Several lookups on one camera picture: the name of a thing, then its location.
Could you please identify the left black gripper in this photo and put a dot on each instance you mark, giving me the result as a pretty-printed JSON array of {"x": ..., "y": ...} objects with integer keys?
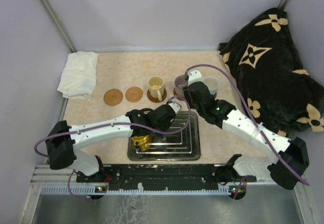
[{"x": 168, "y": 125}]

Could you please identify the white folded cloth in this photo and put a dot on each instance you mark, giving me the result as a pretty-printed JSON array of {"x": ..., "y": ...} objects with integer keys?
[{"x": 79, "y": 76}]

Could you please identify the white and blue cup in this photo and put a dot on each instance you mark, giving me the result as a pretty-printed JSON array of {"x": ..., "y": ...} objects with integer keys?
[{"x": 212, "y": 84}]

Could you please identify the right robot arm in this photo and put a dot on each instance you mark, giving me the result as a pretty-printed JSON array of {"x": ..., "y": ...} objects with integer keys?
[{"x": 285, "y": 159}]

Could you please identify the cream mug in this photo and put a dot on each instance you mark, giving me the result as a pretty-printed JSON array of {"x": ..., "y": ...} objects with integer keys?
[{"x": 156, "y": 88}]

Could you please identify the purple glass mug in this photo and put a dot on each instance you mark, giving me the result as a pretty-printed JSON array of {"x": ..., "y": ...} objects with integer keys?
[{"x": 179, "y": 84}]

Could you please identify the aluminium rail frame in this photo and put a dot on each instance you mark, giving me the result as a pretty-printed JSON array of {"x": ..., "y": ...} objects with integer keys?
[{"x": 199, "y": 193}]

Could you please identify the steel tray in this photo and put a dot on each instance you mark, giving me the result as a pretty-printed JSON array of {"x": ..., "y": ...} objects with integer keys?
[{"x": 182, "y": 146}]

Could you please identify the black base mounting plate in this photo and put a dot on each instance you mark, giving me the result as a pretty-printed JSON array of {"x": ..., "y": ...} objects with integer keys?
[{"x": 171, "y": 177}]

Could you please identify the yellow cup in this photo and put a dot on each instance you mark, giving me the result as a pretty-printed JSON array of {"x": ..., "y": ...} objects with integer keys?
[{"x": 141, "y": 142}]

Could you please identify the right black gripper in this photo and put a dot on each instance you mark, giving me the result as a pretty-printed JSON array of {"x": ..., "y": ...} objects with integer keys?
[{"x": 186, "y": 93}]

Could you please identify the woven coaster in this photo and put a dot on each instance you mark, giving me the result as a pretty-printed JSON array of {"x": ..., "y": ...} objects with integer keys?
[
  {"x": 113, "y": 97},
  {"x": 134, "y": 94}
]

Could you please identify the black floral blanket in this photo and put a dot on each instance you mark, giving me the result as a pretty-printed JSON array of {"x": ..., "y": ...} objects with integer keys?
[{"x": 265, "y": 63}]

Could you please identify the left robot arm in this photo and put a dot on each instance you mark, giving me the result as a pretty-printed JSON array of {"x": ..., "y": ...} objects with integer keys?
[{"x": 65, "y": 143}]

